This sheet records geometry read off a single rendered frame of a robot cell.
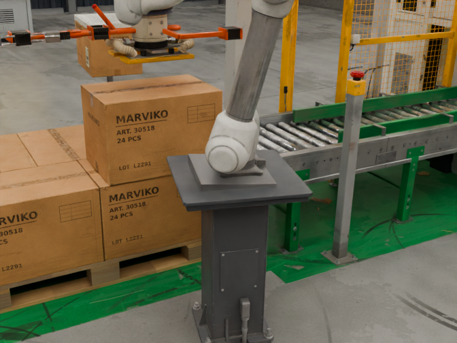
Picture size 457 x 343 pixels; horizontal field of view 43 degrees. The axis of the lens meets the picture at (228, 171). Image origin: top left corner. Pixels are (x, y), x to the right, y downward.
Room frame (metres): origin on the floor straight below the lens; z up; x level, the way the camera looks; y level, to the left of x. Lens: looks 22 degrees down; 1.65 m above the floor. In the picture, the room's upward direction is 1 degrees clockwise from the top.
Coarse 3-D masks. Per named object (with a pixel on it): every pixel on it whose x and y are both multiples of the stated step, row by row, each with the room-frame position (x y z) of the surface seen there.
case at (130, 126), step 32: (96, 96) 2.67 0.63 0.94; (128, 96) 2.68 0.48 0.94; (160, 96) 2.69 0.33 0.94; (192, 96) 2.74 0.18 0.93; (96, 128) 2.68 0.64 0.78; (128, 128) 2.59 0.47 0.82; (160, 128) 2.66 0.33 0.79; (192, 128) 2.74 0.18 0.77; (96, 160) 2.71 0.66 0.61; (128, 160) 2.58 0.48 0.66; (160, 160) 2.66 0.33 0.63
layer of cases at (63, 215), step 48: (0, 144) 3.09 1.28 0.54; (48, 144) 3.10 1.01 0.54; (0, 192) 2.44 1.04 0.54; (48, 192) 2.45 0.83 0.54; (96, 192) 2.51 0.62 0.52; (144, 192) 2.63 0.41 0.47; (0, 240) 2.30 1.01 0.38; (48, 240) 2.40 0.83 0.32; (96, 240) 2.50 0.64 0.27; (144, 240) 2.62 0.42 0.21
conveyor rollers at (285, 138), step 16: (368, 112) 3.90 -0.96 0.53; (384, 112) 3.90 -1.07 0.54; (400, 112) 3.89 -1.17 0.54; (416, 112) 3.89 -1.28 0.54; (432, 112) 3.89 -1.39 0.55; (272, 128) 3.49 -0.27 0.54; (288, 128) 3.49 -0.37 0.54; (304, 128) 3.50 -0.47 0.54; (320, 128) 3.50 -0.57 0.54; (336, 128) 3.51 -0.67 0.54; (272, 144) 3.16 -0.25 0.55; (288, 144) 3.17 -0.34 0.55; (304, 144) 3.19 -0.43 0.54; (320, 144) 3.20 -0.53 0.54
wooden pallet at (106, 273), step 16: (192, 240) 2.75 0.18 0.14; (128, 256) 2.58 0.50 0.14; (176, 256) 2.79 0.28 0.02; (192, 256) 2.75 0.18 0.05; (64, 272) 2.42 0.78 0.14; (96, 272) 2.50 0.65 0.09; (112, 272) 2.54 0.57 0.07; (128, 272) 2.62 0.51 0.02; (144, 272) 2.62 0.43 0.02; (0, 288) 2.28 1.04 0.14; (48, 288) 2.46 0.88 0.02; (64, 288) 2.46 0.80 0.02; (80, 288) 2.46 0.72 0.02; (96, 288) 2.49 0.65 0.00; (0, 304) 2.28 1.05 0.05; (16, 304) 2.32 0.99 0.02; (32, 304) 2.34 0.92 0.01
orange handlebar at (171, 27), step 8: (176, 24) 2.94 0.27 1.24; (72, 32) 2.65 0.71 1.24; (80, 32) 2.67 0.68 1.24; (88, 32) 2.69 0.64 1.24; (112, 32) 2.74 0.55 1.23; (120, 32) 2.76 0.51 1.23; (128, 32) 2.77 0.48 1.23; (168, 32) 2.73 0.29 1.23; (208, 32) 2.71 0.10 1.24; (216, 32) 2.73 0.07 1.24; (8, 40) 2.53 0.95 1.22
